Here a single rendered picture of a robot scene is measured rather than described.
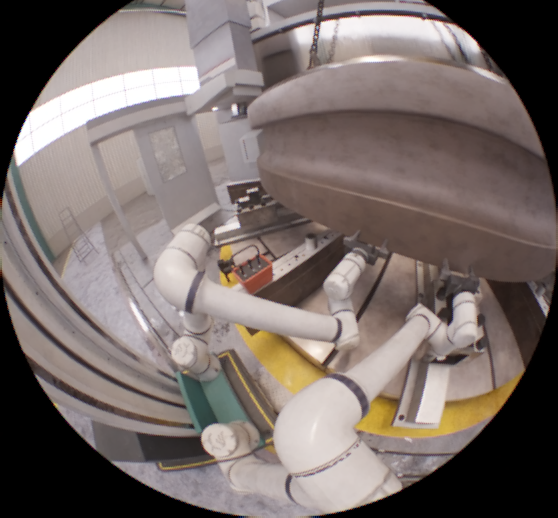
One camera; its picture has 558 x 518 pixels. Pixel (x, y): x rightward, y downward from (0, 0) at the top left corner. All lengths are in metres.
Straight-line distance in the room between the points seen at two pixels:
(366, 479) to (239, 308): 0.44
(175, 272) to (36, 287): 0.47
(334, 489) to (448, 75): 1.02
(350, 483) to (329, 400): 0.14
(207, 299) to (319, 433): 0.37
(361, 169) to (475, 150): 0.62
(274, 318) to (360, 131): 0.90
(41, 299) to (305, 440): 0.67
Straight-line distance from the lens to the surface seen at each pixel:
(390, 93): 0.81
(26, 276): 0.66
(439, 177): 0.96
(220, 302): 0.46
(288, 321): 0.50
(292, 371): 1.50
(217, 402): 1.15
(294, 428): 0.29
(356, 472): 0.30
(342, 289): 0.57
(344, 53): 4.36
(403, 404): 1.20
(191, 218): 3.97
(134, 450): 0.92
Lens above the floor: 1.45
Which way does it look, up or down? 34 degrees down
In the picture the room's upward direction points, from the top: 11 degrees counter-clockwise
